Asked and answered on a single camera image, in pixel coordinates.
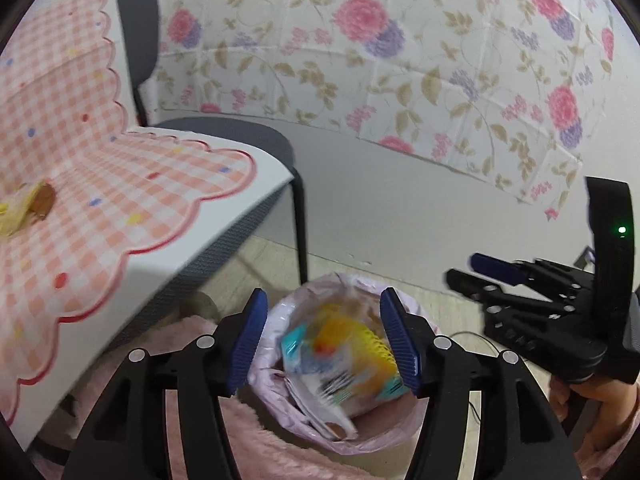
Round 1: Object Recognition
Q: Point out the pink checkered plastic sheet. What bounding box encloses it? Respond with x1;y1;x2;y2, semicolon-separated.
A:
0;0;296;448

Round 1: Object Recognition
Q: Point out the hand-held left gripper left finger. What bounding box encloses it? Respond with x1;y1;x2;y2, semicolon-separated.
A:
60;287;271;480

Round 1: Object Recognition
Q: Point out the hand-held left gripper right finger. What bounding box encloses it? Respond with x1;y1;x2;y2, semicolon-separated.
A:
378;287;583;480

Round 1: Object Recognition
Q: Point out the person's pink fluffy clothing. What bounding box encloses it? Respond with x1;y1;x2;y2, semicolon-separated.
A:
30;310;416;480

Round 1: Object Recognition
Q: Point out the brown round scrap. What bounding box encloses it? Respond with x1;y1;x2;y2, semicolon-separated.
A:
29;183;57;222

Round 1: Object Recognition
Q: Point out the bin with pink bag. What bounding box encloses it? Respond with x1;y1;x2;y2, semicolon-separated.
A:
247;272;442;457

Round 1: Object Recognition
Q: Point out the person's right forearm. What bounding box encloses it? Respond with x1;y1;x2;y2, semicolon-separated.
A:
574;400;640;480

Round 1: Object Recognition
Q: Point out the yellow crinkled wrapper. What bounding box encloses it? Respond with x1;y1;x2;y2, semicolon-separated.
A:
0;185;44;237

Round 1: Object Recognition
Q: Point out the thin black cable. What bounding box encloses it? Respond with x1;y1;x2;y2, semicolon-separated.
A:
446;329;497;427

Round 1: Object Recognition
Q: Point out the teal and white wrapper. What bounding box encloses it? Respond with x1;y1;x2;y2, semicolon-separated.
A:
279;310;373;411

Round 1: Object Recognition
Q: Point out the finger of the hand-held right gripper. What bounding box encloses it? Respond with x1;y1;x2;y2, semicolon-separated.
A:
446;268;597;362
468;253;595;294

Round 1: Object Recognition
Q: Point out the floral print backdrop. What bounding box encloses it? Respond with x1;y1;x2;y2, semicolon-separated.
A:
149;0;622;222

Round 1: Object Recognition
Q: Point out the person's right hand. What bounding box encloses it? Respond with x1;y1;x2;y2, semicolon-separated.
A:
549;375;632;442

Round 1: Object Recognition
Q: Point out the grey chair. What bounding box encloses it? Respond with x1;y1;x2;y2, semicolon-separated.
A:
107;0;309;356

